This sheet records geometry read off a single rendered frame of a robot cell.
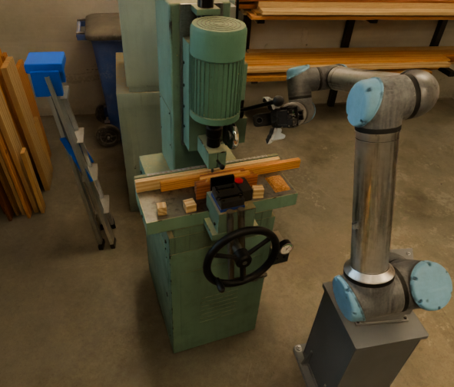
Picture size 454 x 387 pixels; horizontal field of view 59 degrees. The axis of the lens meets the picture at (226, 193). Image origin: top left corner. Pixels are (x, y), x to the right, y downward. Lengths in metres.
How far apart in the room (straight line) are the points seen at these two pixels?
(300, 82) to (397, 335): 1.02
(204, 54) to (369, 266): 0.79
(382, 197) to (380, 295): 0.31
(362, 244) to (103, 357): 1.42
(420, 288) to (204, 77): 0.92
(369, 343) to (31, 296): 1.74
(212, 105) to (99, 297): 1.41
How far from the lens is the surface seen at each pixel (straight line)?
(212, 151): 1.46
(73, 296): 2.42
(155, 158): 1.91
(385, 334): 1.69
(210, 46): 1.25
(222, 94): 1.31
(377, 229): 1.19
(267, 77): 3.54
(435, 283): 1.39
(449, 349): 2.51
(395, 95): 1.08
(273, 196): 1.55
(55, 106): 2.06
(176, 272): 1.64
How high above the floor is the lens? 1.86
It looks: 39 degrees down
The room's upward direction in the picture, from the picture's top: 4 degrees clockwise
